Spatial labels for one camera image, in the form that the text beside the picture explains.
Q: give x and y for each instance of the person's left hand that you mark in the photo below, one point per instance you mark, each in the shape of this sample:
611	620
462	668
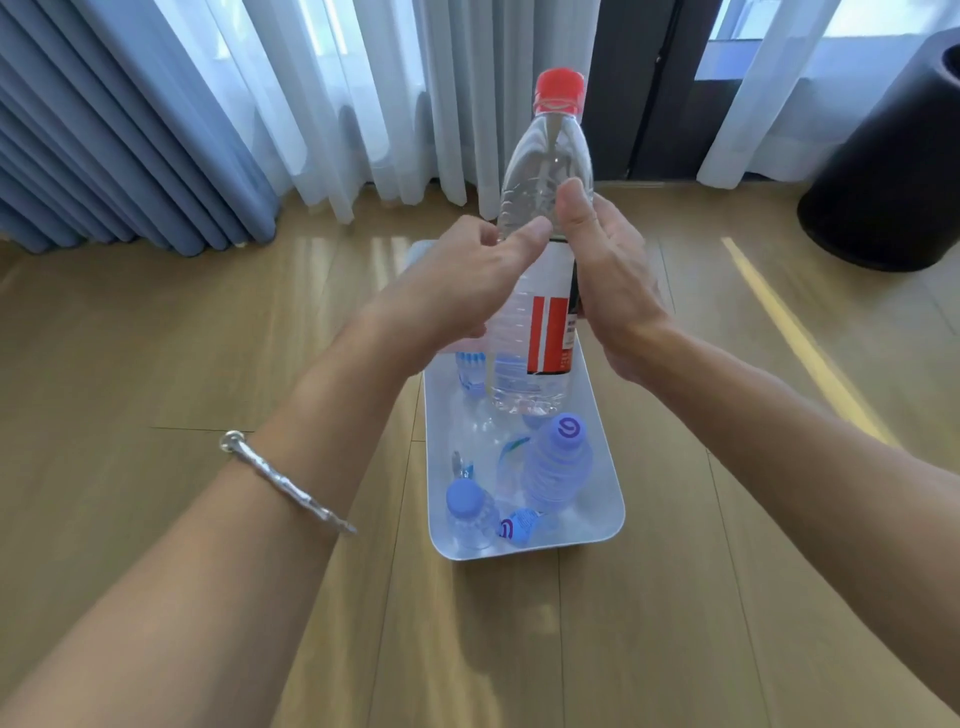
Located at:
439	300

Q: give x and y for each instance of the person's right hand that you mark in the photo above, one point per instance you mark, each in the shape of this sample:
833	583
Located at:
615	292

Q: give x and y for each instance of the person's right thumb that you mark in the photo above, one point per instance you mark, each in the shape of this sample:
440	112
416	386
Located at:
576	210

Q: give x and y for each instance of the large red-capped water bottle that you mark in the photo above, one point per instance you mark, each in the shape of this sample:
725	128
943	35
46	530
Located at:
544	154

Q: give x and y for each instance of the person's right forearm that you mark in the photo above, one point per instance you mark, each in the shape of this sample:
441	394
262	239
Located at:
810	480

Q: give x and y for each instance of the person's left forearm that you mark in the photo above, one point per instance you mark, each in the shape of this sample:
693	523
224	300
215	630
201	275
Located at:
225	562

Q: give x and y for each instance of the small blue-capped water bottle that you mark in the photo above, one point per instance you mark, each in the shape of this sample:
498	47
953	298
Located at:
471	373
469	510
519	526
559	469

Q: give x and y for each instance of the white sheer curtain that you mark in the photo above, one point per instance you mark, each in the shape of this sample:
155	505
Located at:
817	127
375	90

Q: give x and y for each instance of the white plastic tray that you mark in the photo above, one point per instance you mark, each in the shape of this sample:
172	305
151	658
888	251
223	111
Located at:
592	517

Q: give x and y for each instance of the black round container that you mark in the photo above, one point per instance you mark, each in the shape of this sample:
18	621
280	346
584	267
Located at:
892	180

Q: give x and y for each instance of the blue curtain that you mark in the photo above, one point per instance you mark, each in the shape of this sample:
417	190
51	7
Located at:
112	127

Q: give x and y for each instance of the dark door frame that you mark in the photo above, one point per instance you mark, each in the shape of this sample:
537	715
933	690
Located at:
637	90

